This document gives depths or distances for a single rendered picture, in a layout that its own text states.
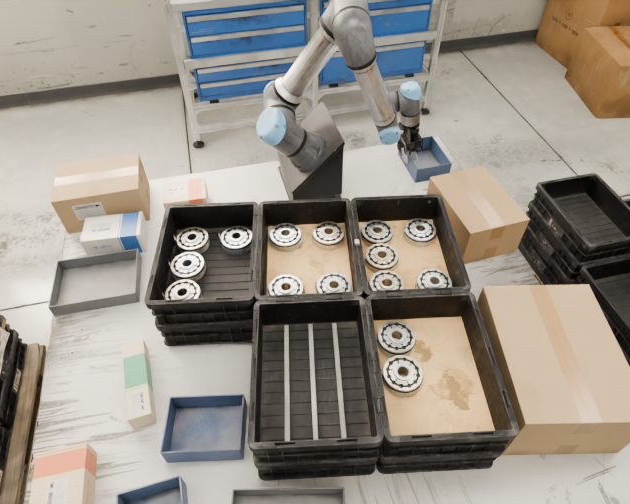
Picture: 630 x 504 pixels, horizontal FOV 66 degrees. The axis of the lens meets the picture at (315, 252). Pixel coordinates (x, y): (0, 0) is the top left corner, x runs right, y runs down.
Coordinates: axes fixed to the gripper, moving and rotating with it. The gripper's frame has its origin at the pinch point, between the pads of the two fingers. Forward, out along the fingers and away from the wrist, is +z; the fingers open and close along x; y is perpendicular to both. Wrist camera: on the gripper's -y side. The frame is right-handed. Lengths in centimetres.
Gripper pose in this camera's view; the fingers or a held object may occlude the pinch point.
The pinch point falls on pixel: (407, 159)
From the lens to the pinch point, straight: 208.9
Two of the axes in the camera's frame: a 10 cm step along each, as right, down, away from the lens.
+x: 9.7, -2.4, 0.3
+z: 1.3, 6.4, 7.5
